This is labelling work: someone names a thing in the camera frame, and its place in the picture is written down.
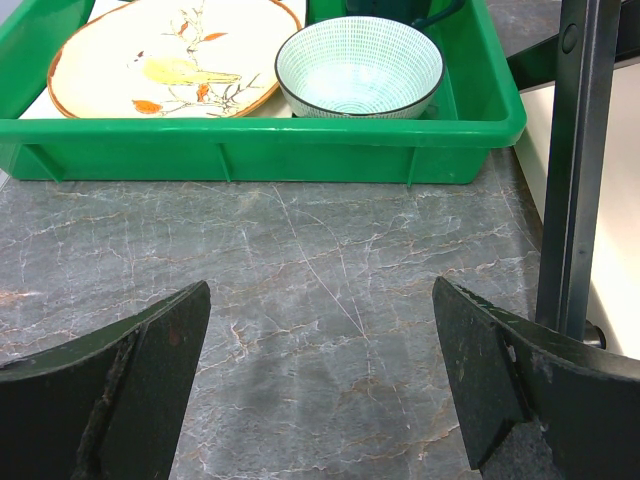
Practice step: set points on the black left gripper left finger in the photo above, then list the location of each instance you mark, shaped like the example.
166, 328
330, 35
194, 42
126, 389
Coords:
109, 404

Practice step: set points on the light teal patterned bowl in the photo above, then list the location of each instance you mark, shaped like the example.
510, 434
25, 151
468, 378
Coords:
359, 67

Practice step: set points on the oval bird pattern plate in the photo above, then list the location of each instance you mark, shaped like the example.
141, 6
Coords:
171, 59

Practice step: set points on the dark green mug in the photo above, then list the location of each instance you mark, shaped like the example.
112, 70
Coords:
409, 12

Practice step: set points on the green plastic tray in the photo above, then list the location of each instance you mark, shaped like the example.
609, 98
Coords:
477, 108

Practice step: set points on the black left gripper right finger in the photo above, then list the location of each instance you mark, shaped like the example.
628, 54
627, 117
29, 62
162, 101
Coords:
532, 403

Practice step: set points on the black frame beige shelf rack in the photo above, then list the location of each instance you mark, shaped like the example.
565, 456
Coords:
593, 36

